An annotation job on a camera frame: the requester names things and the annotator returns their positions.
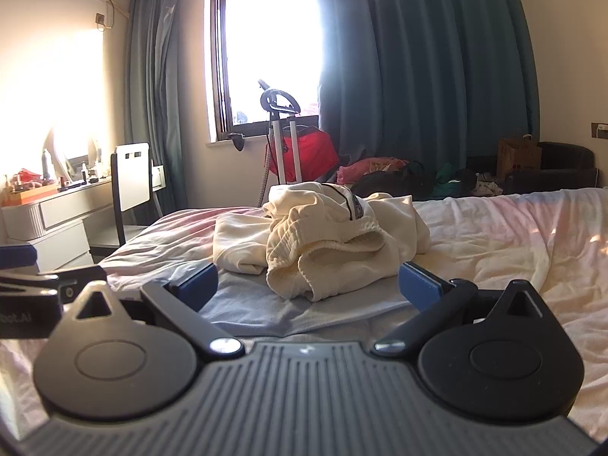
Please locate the white patterned cloth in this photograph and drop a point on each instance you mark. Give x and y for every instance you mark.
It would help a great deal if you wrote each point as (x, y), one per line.
(488, 184)

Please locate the black clothes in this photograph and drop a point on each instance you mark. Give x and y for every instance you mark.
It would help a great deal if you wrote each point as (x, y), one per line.
(394, 185)

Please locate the window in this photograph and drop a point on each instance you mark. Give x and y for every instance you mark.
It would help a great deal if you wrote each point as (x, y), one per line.
(266, 33)

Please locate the bed with pink white sheet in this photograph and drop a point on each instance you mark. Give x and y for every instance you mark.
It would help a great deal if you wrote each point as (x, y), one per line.
(498, 247)

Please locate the pink clothes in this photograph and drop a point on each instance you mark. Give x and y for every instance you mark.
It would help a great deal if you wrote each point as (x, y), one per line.
(375, 166)

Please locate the white bottle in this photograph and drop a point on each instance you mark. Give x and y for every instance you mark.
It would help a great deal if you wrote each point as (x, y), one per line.
(46, 164)

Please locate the row of cosmetic bottles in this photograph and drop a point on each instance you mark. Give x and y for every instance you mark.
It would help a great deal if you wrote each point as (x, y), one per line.
(85, 173)

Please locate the green garment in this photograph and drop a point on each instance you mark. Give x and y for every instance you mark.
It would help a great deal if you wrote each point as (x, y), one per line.
(451, 178)

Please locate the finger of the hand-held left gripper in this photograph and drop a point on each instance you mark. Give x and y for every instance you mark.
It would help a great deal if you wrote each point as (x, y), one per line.
(19, 257)

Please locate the teal curtain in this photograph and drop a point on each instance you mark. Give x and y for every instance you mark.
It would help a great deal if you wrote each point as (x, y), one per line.
(427, 57)

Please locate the wall socket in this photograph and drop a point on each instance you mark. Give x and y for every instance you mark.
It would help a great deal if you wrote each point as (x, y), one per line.
(100, 19)

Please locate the black armchair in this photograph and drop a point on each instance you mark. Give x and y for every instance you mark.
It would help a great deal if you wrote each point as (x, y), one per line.
(565, 161)

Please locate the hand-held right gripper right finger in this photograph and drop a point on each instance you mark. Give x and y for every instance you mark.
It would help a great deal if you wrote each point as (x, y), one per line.
(417, 286)

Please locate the orange tray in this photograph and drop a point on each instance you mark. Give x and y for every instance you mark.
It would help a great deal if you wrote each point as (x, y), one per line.
(33, 194)

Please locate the garment steamer stand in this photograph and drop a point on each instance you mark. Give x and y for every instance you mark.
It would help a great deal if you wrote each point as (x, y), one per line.
(280, 97)

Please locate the cream sweatshirt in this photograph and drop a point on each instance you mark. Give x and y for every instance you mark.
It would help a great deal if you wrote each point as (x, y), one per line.
(323, 247)

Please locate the brown paper bag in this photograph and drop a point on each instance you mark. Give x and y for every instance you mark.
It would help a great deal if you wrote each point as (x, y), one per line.
(518, 159)

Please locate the white chair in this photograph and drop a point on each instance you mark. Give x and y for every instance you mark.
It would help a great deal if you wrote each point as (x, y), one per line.
(130, 175)

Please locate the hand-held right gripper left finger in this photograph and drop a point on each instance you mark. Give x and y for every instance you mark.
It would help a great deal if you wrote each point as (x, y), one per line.
(200, 286)

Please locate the red bag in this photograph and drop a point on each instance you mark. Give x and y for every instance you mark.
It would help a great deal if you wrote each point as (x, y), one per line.
(313, 152)

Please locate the white dressing table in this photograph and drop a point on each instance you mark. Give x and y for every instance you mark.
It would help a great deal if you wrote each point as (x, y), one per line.
(61, 209)

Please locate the round vanity mirror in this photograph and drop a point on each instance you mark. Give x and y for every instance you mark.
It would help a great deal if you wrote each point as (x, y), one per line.
(76, 164)

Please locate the grey curtain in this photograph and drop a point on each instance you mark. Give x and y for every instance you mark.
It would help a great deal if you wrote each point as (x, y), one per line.
(156, 80)

